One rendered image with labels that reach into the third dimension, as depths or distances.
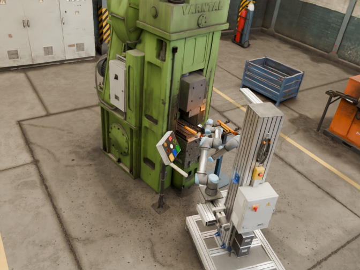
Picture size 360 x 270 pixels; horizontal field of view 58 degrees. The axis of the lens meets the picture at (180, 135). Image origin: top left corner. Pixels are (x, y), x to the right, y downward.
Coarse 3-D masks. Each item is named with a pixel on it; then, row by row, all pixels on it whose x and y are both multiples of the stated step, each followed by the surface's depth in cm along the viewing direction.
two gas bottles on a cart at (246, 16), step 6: (246, 6) 1049; (252, 6) 1015; (246, 12) 1044; (252, 12) 1024; (240, 18) 1058; (246, 18) 1032; (240, 24) 1065; (246, 24) 1045; (240, 30) 1074; (246, 30) 1044; (234, 36) 1108; (240, 36) 1078; (246, 36) 1065; (240, 42) 1095; (246, 42) 1068
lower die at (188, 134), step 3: (177, 120) 461; (177, 123) 453; (183, 123) 456; (177, 126) 448; (180, 126) 448; (189, 126) 450; (177, 129) 444; (180, 129) 444; (183, 129) 443; (186, 129) 442; (192, 129) 445; (177, 132) 443; (183, 132) 438; (186, 132) 437; (189, 132) 438; (183, 135) 436; (186, 135) 434; (189, 135) 436; (192, 135) 441; (195, 135) 446; (186, 138) 435
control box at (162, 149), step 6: (168, 132) 399; (162, 138) 389; (168, 138) 388; (174, 138) 400; (162, 144) 375; (168, 144) 386; (174, 144) 398; (162, 150) 377; (180, 150) 407; (162, 156) 382; (168, 156) 381; (168, 162) 383
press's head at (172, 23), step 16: (144, 0) 352; (160, 0) 337; (176, 0) 332; (192, 0) 340; (208, 0) 357; (224, 0) 376; (144, 16) 361; (160, 16) 342; (176, 16) 335; (192, 16) 351; (208, 16) 369; (224, 16) 389; (160, 32) 348; (176, 32) 346; (192, 32) 360; (208, 32) 379
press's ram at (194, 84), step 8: (192, 72) 413; (184, 80) 391; (192, 80) 393; (200, 80) 397; (184, 88) 395; (192, 88) 393; (200, 88) 405; (184, 96) 400; (192, 96) 401; (200, 96) 413; (184, 104) 405; (192, 104) 409; (200, 104) 421
